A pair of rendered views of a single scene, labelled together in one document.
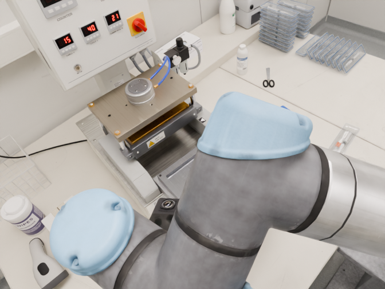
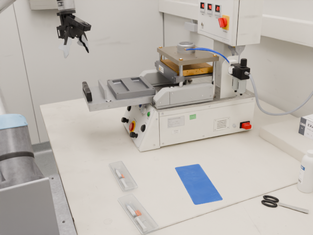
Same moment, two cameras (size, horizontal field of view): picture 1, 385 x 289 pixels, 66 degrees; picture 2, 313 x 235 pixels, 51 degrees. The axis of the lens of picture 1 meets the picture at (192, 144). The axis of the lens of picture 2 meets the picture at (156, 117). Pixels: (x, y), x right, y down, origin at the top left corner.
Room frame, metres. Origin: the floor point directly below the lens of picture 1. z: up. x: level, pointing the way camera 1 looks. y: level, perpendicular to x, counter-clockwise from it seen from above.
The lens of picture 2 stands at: (0.88, -1.31, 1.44)
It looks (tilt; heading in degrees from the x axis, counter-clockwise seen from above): 24 degrees down; 104
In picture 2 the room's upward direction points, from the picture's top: 2 degrees counter-clockwise
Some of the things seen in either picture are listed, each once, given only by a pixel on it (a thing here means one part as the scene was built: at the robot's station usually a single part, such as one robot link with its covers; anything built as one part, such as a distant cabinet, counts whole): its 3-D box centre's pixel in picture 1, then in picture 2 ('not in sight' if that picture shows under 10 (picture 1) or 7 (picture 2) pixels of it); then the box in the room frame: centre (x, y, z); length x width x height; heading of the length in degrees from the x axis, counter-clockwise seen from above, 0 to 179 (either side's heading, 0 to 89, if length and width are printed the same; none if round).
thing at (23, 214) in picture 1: (25, 215); not in sight; (0.52, 0.59, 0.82); 0.09 x 0.09 x 0.15
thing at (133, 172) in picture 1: (127, 166); (161, 76); (0.54, 0.20, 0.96); 0.25 x 0.05 x 0.07; 32
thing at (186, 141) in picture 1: (149, 131); (192, 90); (0.70, 0.14, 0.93); 0.46 x 0.35 x 0.01; 32
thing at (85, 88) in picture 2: not in sight; (86, 91); (0.29, -0.11, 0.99); 0.15 x 0.02 x 0.04; 122
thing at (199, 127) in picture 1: (199, 118); (181, 95); (0.68, -0.04, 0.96); 0.26 x 0.05 x 0.07; 32
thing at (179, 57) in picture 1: (177, 61); (237, 75); (0.90, 0.00, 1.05); 0.15 x 0.05 x 0.15; 122
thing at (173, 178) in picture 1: (203, 174); (130, 86); (0.45, -0.02, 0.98); 0.20 x 0.17 x 0.03; 122
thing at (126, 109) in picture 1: (143, 94); (194, 58); (0.71, 0.12, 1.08); 0.31 x 0.24 x 0.13; 122
